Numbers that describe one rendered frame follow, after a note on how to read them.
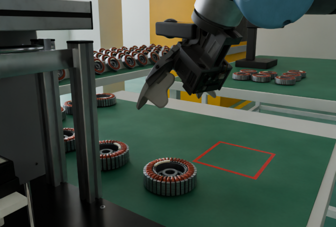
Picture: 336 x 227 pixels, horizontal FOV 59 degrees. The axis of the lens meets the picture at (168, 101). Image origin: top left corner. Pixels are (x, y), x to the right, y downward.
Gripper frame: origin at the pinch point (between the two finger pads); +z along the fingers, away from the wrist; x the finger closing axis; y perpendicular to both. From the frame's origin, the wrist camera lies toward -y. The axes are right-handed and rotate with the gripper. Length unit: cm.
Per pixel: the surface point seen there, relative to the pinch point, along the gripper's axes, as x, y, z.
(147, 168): -4.1, 6.1, 13.0
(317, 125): 63, 9, 15
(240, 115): 51, -10, 27
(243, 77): 107, -51, 49
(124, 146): -2.3, -5.0, 19.9
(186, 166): 3.7, 9.2, 11.4
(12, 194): -30.3, 11.1, -0.8
